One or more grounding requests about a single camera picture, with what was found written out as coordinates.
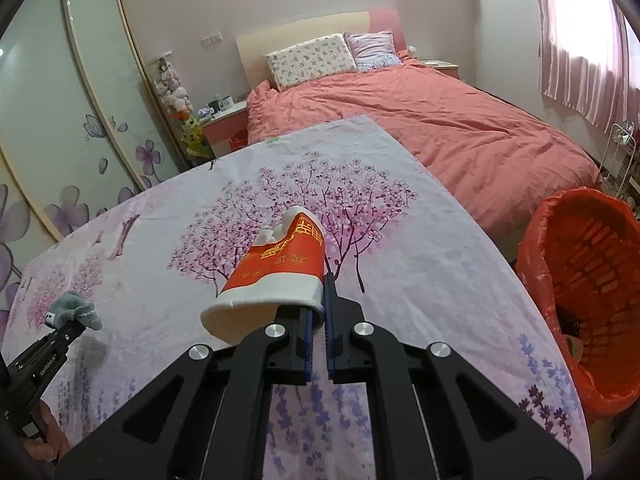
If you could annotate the bed with salmon blanket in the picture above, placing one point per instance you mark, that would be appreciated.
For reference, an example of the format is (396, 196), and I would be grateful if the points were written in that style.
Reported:
(425, 130)

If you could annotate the red plastic bag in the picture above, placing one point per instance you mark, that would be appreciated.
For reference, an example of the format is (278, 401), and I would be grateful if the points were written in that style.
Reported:
(238, 141)

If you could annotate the yellow plush toy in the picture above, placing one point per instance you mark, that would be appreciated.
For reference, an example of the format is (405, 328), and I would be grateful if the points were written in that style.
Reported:
(195, 135)

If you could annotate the white mug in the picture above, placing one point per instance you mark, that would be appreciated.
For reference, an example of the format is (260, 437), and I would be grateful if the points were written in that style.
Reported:
(227, 101)

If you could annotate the black mesh cloth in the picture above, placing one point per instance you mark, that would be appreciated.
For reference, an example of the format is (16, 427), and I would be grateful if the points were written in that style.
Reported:
(570, 322)

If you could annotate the floral print pillow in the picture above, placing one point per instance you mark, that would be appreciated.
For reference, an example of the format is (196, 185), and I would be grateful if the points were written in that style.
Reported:
(310, 62)

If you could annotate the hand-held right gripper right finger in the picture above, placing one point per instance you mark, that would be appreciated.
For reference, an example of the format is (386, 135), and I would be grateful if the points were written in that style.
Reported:
(328, 320)

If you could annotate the pink curtain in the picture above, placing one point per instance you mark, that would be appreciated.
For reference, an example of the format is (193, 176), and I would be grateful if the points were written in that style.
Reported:
(585, 35)

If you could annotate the hanging stack of plush toys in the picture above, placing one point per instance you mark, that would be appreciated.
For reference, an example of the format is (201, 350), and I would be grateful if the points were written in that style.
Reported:
(172, 87)

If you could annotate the orange and white paper cup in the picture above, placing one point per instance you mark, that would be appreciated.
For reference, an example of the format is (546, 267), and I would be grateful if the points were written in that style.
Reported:
(280, 270)

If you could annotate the pink striped pillow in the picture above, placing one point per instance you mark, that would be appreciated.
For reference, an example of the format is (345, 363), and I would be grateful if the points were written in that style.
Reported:
(372, 50)

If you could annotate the red plastic waste basket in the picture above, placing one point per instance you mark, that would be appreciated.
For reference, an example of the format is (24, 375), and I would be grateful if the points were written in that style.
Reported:
(600, 260)

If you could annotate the floral sliding door wardrobe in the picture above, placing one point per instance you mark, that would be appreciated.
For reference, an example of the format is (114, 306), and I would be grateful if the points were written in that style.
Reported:
(55, 110)

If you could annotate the white wall switch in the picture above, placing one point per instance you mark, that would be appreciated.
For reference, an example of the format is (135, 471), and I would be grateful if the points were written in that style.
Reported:
(211, 39)

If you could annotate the person's left hand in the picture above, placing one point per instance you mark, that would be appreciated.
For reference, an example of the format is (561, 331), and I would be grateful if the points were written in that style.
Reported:
(50, 437)

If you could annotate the grey sock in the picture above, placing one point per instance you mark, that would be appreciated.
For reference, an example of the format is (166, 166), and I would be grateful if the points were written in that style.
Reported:
(75, 309)

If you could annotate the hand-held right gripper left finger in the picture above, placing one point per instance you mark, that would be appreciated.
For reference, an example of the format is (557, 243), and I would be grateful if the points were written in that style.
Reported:
(310, 345)

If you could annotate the black mug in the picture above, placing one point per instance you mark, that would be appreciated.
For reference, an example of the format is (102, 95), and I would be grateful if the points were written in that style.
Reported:
(214, 106)

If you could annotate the floral print tablecloth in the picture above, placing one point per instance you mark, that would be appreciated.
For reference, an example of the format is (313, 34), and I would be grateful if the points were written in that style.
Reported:
(200, 220)

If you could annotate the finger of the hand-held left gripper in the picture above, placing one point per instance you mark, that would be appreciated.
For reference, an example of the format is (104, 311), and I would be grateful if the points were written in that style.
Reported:
(62, 337)

